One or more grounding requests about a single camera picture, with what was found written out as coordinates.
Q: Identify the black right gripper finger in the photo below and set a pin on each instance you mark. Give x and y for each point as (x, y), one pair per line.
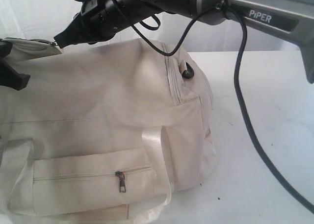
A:
(73, 34)

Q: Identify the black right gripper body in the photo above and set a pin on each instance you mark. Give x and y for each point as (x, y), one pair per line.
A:
(95, 21)

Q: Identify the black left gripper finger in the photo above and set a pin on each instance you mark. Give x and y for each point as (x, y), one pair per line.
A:
(8, 76)

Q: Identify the cream fabric duffel bag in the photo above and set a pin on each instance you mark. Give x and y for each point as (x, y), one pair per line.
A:
(103, 135)

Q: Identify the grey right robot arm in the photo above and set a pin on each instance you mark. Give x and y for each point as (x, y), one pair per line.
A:
(289, 20)

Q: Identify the white backdrop curtain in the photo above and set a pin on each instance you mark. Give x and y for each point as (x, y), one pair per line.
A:
(44, 19)

